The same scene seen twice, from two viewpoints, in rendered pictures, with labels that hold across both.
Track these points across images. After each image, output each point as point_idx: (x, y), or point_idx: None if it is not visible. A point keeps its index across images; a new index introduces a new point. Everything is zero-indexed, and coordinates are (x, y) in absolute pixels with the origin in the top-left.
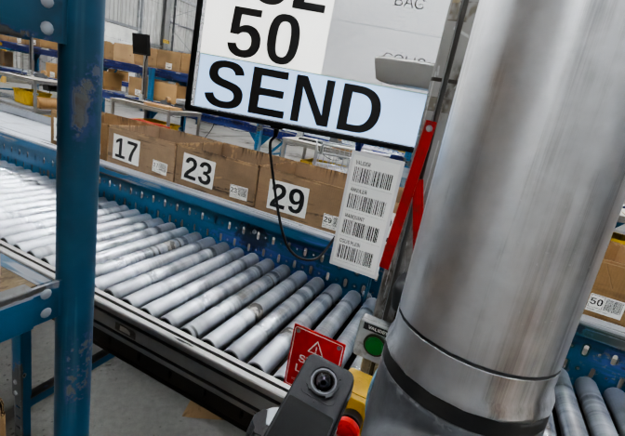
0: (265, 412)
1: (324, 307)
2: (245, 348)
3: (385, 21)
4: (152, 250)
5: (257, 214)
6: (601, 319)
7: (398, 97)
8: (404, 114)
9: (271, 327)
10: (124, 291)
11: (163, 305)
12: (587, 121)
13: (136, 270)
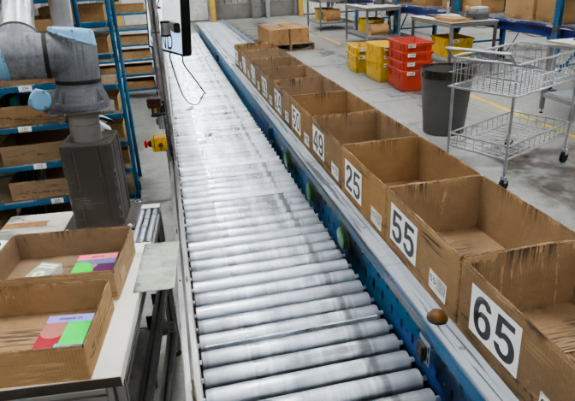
0: (101, 114)
1: (237, 139)
2: (181, 141)
3: (168, 8)
4: (212, 114)
5: (253, 97)
6: (307, 148)
7: (174, 35)
8: (175, 41)
9: (202, 139)
10: (179, 124)
11: (181, 128)
12: None
13: (194, 119)
